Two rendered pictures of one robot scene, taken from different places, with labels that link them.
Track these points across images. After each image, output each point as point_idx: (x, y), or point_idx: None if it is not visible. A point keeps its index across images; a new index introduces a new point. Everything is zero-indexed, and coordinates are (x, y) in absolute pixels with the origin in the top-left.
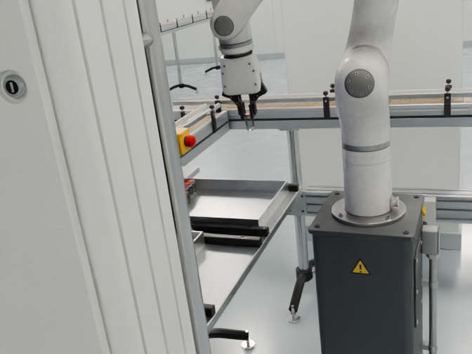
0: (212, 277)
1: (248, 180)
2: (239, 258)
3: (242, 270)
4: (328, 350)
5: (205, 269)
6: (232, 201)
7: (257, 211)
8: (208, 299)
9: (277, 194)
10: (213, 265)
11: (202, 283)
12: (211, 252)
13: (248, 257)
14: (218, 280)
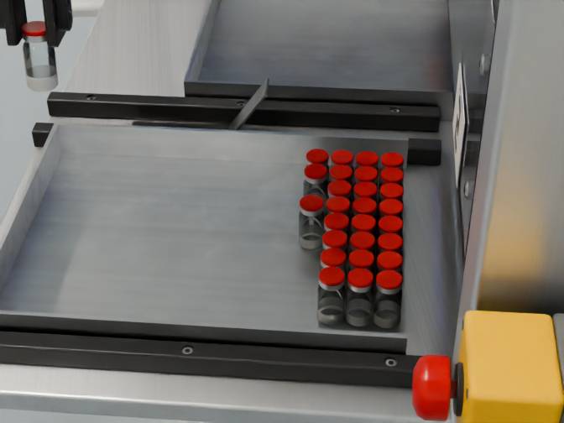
0: (137, 39)
1: (116, 319)
2: (95, 79)
3: (81, 55)
4: None
5: (158, 54)
6: (168, 278)
7: (76, 228)
8: (129, 4)
9: (6, 228)
10: (145, 63)
11: (151, 28)
12: (161, 91)
13: (75, 82)
14: (124, 34)
